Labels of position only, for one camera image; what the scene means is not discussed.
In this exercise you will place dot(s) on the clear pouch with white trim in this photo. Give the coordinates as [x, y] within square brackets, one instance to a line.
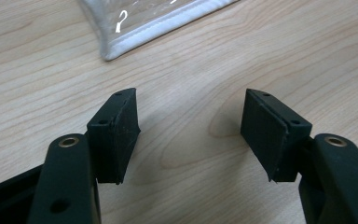
[143, 21]

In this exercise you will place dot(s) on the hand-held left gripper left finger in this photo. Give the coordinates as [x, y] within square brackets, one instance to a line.
[113, 143]

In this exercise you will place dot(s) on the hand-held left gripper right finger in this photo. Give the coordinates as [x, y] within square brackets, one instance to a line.
[272, 140]

